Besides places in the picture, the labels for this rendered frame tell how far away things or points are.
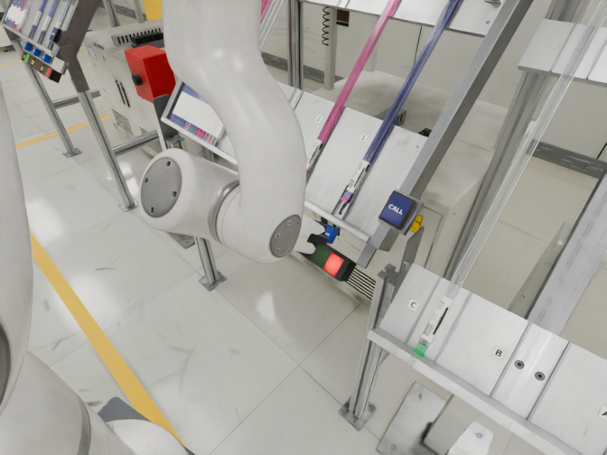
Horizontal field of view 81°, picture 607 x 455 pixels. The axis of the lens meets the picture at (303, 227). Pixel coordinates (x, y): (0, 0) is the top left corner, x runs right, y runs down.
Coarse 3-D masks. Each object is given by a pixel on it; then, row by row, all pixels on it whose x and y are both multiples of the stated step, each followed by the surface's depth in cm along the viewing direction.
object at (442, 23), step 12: (456, 0) 59; (444, 12) 60; (444, 24) 60; (432, 36) 60; (432, 48) 61; (420, 60) 61; (420, 72) 62; (408, 84) 61; (396, 108) 62; (384, 120) 63; (384, 132) 62; (372, 144) 63; (372, 156) 63; (348, 192) 64
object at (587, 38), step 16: (592, 16) 45; (592, 32) 44; (576, 48) 45; (576, 64) 44; (560, 80) 45; (560, 96) 44; (544, 112) 45; (544, 128) 44; (528, 144) 45; (528, 160) 44; (512, 176) 45; (496, 208) 45; (480, 240) 45; (464, 256) 45; (464, 272) 45; (448, 288) 45
